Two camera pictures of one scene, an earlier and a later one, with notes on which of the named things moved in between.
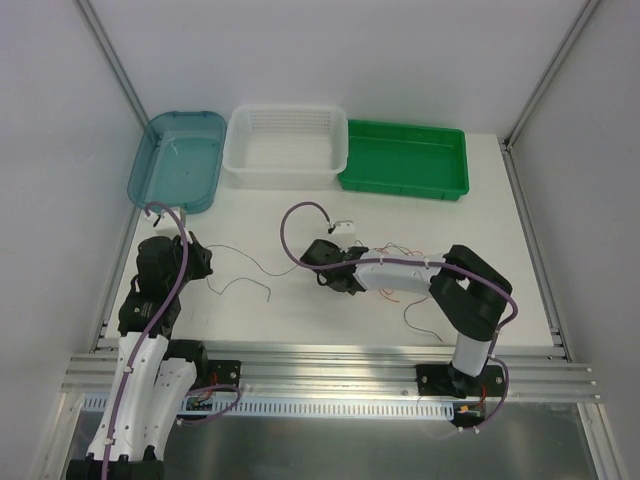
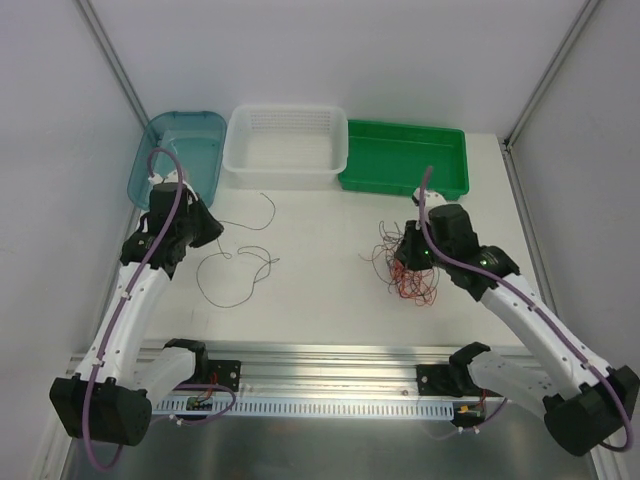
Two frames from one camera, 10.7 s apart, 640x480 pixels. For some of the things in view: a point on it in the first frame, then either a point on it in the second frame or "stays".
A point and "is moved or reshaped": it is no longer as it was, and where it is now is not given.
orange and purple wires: (396, 247) is moved or reshaped
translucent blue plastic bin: (178, 160) stays
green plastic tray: (406, 160) stays
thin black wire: (257, 261) -> (261, 228)
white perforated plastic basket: (286, 146) stays
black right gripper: (315, 255) -> (409, 251)
